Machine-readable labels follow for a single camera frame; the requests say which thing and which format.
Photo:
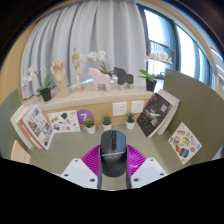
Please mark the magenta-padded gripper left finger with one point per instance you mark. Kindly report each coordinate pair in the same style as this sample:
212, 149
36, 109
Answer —
80, 170

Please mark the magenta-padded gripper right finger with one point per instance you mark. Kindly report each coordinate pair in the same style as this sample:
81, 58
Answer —
146, 170

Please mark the black computer mouse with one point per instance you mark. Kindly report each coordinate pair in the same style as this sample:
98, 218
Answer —
113, 156

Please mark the small plant in white pot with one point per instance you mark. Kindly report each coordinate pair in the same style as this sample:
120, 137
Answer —
90, 129
107, 126
130, 125

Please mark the colourful food sticker sheet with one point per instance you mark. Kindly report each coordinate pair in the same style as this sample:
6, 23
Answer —
184, 143

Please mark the white sticker sheet small pictures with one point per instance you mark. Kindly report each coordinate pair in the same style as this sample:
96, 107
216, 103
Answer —
64, 121

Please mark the round purple sign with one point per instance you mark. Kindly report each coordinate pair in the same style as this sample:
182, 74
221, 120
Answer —
84, 115

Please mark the dark book red edge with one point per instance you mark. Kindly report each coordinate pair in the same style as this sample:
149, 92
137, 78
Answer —
154, 115

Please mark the red-spined picture book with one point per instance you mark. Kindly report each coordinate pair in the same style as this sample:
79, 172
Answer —
38, 128

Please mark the white books stack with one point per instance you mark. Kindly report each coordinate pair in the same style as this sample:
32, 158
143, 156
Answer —
171, 106

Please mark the thick white book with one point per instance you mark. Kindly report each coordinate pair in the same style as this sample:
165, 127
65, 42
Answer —
18, 118

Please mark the white orchid in black pot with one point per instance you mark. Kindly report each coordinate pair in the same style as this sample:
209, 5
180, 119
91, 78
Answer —
150, 85
46, 94
100, 56

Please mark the green felt desk partition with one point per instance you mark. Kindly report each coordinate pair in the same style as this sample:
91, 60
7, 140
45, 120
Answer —
200, 103
8, 113

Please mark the pink wooden horse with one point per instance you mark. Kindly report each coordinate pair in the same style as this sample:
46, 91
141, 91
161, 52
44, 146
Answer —
100, 78

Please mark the wooden hand model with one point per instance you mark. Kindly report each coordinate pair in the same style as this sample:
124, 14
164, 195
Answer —
60, 76

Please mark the dark wooden horse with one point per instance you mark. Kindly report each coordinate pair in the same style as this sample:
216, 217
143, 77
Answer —
124, 76

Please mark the wooden mannequin figure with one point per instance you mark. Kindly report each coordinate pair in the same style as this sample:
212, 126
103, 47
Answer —
77, 61

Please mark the dark-framed window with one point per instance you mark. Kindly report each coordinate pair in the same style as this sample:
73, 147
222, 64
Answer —
186, 50

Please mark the grey white curtain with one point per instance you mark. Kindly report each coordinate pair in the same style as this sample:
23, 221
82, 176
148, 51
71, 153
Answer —
100, 30

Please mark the white wall socket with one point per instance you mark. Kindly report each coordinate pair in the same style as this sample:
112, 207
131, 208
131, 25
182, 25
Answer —
119, 109
137, 107

